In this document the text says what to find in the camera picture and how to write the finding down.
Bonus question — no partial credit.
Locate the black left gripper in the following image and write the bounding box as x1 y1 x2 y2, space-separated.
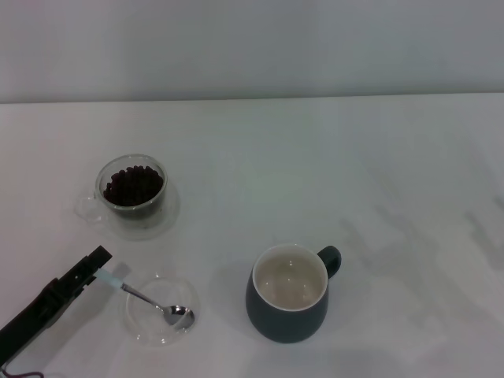
0 245 114 359

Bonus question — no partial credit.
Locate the blue handled metal spoon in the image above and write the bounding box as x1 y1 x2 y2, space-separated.
97 269 196 330

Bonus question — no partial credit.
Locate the dark teal ceramic mug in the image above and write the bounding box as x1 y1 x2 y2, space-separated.
245 243 343 344

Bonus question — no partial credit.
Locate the pile of coffee beans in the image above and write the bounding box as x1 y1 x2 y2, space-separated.
102 165 165 208

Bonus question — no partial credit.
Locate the small clear glass dish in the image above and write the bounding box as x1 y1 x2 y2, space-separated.
124 275 201 348

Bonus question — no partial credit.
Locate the clear glass cup with handle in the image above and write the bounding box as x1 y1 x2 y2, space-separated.
74 154 169 222

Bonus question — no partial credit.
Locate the thin red left arm cable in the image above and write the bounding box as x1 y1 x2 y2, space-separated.
0 358 45 374

